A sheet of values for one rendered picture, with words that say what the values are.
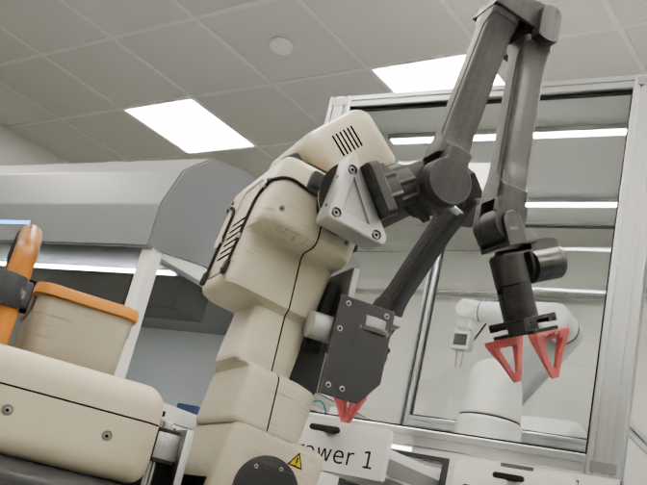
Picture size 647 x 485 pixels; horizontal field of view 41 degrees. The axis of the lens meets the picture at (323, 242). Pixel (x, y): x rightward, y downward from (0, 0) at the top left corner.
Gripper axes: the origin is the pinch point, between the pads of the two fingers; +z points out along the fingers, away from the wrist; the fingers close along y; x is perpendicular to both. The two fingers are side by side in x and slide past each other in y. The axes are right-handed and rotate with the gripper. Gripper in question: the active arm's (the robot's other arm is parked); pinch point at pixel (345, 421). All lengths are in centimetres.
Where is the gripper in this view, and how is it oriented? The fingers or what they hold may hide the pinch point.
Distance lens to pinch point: 211.8
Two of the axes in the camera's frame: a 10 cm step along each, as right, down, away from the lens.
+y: 5.4, 2.9, 7.9
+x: -8.3, 0.0, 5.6
